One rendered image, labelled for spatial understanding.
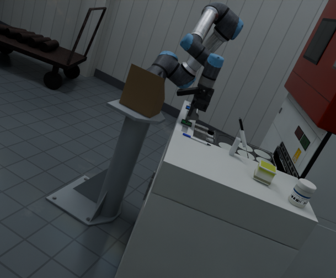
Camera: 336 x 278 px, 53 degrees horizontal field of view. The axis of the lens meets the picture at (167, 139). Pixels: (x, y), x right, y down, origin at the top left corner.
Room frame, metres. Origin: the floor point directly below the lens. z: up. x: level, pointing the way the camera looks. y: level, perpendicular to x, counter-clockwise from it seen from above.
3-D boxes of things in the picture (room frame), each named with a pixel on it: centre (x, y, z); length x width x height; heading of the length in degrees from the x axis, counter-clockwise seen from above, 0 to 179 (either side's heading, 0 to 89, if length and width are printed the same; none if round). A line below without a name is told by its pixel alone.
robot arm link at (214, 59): (1.62, -0.07, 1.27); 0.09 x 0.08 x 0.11; 8
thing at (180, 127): (1.74, -0.06, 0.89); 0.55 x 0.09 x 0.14; 0
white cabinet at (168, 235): (1.60, -0.32, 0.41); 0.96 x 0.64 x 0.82; 0
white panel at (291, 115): (1.87, -0.64, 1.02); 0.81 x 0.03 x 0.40; 0
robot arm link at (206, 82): (1.62, -0.07, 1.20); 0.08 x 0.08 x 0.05
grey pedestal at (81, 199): (1.98, 0.32, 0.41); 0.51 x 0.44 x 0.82; 75
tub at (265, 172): (1.29, -0.43, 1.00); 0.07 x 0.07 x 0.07; 81
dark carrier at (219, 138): (1.68, -0.42, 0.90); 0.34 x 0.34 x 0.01; 0
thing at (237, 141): (1.43, -0.31, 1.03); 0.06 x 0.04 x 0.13; 90
